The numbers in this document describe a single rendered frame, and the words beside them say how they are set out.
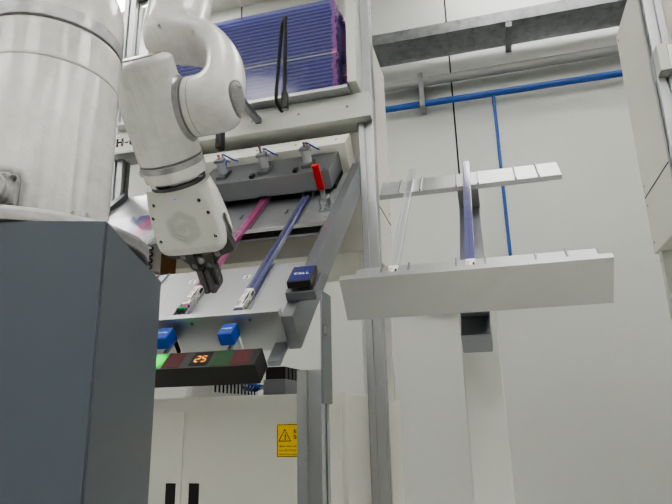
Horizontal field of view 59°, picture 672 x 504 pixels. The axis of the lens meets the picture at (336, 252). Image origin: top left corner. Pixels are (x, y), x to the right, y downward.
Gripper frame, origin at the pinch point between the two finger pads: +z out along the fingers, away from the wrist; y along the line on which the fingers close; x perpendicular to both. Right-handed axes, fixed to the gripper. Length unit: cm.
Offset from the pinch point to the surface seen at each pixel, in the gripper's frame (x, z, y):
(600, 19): 253, 12, 102
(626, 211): 196, 89, 102
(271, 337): 2.2, 12.7, 5.6
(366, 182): 69, 13, 12
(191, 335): 2.2, 11.4, -7.8
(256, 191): 56, 7, -13
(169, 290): 15.8, 10.2, -17.8
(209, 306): 8.9, 10.2, -6.9
